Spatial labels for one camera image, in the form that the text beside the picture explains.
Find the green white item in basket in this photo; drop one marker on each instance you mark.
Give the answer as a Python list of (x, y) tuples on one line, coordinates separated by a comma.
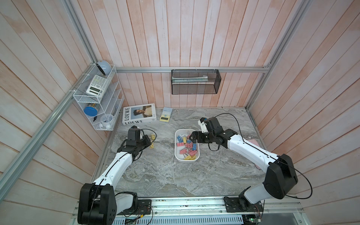
[(186, 80)]

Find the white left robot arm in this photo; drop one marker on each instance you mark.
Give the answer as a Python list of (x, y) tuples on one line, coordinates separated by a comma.
[(98, 203)]

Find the black mesh wall basket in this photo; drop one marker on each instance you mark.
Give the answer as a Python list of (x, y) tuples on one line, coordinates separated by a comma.
[(210, 87)]

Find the white plastic storage box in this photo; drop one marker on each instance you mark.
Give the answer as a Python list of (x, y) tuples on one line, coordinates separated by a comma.
[(185, 150)]

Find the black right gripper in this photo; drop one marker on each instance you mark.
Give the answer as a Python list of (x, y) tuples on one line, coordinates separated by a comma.
[(199, 134)]

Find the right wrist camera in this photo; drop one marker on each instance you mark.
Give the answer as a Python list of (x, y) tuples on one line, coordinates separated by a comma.
[(202, 125)]

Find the pink plastic box lid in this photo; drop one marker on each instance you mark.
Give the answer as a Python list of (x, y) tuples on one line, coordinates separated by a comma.
[(253, 141)]

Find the light blue round clock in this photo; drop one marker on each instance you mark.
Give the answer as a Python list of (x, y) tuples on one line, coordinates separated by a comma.
[(104, 67)]

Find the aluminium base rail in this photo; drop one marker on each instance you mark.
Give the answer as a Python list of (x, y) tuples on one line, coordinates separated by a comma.
[(211, 210)]

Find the LOEWE white book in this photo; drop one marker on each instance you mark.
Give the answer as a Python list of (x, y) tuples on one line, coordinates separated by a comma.
[(133, 115)]

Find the white wire wall shelf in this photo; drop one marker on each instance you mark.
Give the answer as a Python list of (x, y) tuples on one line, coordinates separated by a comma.
[(111, 101)]

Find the yellow binder clip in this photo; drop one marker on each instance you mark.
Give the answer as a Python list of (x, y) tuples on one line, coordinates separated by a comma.
[(152, 138)]

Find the white desk calculator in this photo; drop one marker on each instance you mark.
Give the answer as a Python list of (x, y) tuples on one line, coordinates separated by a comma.
[(98, 86)]

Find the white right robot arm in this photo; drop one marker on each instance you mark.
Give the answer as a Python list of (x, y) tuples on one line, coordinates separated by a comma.
[(280, 174)]

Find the yellow blue small calculator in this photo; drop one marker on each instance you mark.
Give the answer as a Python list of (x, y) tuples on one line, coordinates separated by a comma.
[(166, 114)]

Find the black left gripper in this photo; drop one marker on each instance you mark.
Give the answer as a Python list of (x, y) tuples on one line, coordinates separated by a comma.
[(147, 140)]

